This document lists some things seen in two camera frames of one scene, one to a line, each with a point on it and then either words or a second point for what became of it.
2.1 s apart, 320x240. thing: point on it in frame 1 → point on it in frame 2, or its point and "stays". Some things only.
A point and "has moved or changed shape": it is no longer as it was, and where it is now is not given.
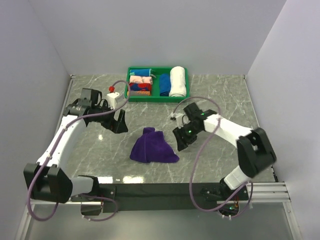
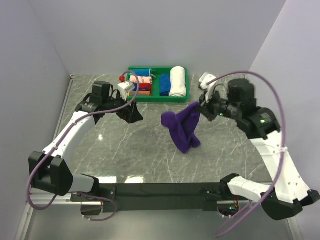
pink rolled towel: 140,79 stays
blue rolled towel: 165,84 stays
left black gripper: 116,126 → 131,114
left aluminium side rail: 64,107 stays
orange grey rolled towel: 138,93 stays
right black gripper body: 190,129 → 215,106
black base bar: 143,196 stays
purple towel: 151,147 has moved or changed shape
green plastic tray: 158,84 stays
